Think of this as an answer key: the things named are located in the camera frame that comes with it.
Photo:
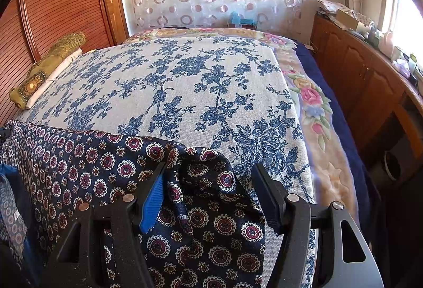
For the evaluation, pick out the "crumpled white tissue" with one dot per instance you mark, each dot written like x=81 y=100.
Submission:
x=402 y=65

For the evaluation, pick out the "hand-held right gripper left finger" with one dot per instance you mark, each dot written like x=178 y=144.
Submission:
x=151 y=207

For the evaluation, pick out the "long wooden cabinet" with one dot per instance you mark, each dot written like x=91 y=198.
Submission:
x=360 y=76

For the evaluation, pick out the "gold patterned pillow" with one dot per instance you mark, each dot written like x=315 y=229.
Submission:
x=49 y=68

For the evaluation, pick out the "teal box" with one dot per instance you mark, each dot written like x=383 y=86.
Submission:
x=241 y=21

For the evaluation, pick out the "open cardboard box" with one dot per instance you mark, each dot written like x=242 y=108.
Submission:
x=347 y=20

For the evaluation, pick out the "wood-framed window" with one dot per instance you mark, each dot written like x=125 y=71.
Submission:
x=404 y=17

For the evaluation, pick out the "navy bed sheet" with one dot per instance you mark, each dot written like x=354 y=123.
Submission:
x=343 y=129

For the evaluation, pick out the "navy circle-patterned shirt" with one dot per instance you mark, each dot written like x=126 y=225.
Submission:
x=205 y=208

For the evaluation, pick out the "round waste bin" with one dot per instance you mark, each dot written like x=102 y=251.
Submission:
x=392 y=165

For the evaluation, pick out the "pink plastic bottle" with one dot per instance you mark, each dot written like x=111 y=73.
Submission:
x=387 y=43

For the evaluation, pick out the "bed with blue floral sheet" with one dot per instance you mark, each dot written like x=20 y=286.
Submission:
x=310 y=99

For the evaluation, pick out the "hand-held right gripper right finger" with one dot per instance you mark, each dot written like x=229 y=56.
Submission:
x=269 y=205

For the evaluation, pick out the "stack of patterned cloths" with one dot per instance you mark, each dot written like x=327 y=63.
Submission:
x=328 y=7

